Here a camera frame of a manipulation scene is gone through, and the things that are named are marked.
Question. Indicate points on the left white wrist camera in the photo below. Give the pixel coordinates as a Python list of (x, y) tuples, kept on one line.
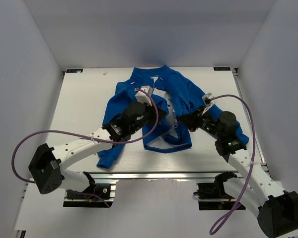
[(143, 96)]

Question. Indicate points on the blue table label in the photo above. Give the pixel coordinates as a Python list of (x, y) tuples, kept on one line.
[(74, 70), (221, 68)]

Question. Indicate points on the blue fleece jacket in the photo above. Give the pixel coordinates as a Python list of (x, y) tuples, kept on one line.
[(173, 93)]

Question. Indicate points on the left blue table label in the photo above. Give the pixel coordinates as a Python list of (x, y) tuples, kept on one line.
[(74, 70)]

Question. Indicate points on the right blue table label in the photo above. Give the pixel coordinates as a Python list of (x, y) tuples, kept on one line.
[(221, 68)]

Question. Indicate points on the aluminium table front rail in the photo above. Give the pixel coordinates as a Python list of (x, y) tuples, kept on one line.
[(191, 175)]

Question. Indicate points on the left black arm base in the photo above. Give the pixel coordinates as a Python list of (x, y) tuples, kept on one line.
[(94, 195)]

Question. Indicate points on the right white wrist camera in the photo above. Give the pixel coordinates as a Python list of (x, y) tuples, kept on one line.
[(207, 99)]

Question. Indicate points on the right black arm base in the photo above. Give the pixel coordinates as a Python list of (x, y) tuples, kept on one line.
[(211, 195)]

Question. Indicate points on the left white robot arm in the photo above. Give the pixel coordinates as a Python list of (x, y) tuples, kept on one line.
[(49, 165)]

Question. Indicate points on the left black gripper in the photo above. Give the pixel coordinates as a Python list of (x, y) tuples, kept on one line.
[(153, 112)]

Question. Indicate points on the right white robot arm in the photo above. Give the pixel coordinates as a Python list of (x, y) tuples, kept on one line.
[(276, 209)]

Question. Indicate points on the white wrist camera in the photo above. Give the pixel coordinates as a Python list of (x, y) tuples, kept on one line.
[(207, 99), (143, 96)]

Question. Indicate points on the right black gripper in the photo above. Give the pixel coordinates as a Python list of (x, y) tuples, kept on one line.
[(192, 121)]

